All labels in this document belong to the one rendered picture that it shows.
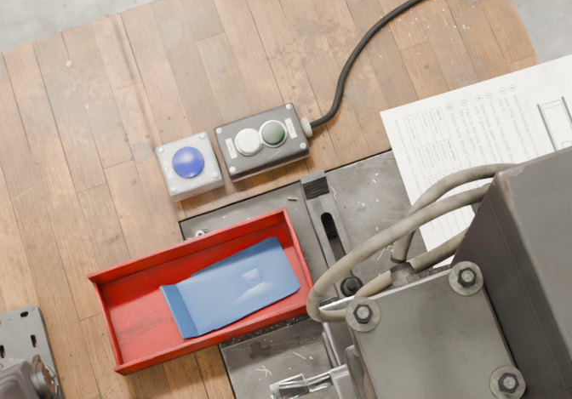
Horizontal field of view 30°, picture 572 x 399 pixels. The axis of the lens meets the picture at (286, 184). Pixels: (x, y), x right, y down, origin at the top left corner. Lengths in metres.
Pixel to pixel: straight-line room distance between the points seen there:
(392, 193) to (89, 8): 1.29
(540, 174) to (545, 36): 1.86
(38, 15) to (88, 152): 1.14
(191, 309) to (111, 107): 0.29
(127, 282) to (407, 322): 0.69
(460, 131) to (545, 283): 0.82
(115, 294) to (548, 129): 0.58
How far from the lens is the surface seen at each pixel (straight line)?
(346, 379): 1.01
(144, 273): 1.33
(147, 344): 1.31
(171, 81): 1.40
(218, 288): 1.31
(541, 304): 0.57
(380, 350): 0.68
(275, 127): 1.32
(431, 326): 0.69
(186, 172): 1.32
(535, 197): 0.57
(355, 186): 1.34
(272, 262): 1.31
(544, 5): 2.45
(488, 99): 1.38
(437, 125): 1.36
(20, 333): 1.35
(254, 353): 1.30
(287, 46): 1.40
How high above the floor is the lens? 2.19
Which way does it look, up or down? 74 degrees down
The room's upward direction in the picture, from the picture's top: 11 degrees counter-clockwise
